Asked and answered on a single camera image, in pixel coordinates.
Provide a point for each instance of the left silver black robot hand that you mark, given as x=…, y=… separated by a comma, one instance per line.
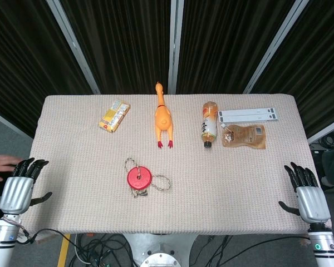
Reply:
x=16, y=192

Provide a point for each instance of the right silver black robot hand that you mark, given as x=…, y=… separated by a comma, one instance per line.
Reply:
x=311, y=200

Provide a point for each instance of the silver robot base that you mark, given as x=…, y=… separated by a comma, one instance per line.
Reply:
x=160, y=250

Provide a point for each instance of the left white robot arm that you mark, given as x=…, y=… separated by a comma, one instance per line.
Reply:
x=1, y=239

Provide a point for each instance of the human hand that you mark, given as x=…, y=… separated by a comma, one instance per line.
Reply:
x=1, y=167

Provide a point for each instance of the brown sauce pouch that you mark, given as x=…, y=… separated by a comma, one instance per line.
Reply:
x=243, y=136

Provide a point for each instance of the white flat bar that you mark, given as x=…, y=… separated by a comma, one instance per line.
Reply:
x=249, y=118
x=247, y=112

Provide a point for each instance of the yellow biscuit packet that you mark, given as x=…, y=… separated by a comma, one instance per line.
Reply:
x=114, y=116

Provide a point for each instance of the orange tea drink bottle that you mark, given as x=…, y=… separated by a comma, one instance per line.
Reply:
x=210, y=123

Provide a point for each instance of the beige woven table cloth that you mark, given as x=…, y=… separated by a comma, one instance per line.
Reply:
x=167, y=167

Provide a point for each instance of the orange rubber chicken toy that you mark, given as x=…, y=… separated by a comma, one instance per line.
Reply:
x=163, y=118

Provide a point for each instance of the black curtain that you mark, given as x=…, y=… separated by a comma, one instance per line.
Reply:
x=122, y=41

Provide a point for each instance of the grey metal frame post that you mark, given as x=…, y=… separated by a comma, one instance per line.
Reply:
x=72, y=44
x=272, y=47
x=174, y=44

